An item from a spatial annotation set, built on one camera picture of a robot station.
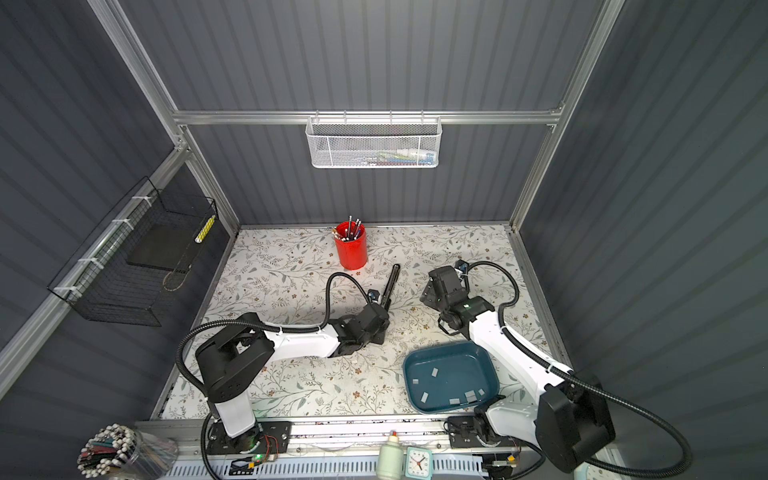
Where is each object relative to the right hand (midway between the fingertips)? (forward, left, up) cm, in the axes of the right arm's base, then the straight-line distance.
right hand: (438, 294), depth 85 cm
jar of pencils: (-39, +65, +5) cm, 77 cm away
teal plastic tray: (-19, -2, -13) cm, 23 cm away
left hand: (-4, +16, -11) cm, 20 cm away
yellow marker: (+11, +65, +16) cm, 68 cm away
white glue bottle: (-39, +14, -5) cm, 42 cm away
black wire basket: (-3, +78, +18) cm, 80 cm away
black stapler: (+9, +14, -10) cm, 20 cm away
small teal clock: (-39, +7, -11) cm, 41 cm away
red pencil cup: (+19, +27, -1) cm, 33 cm away
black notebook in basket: (+7, +74, +15) cm, 76 cm away
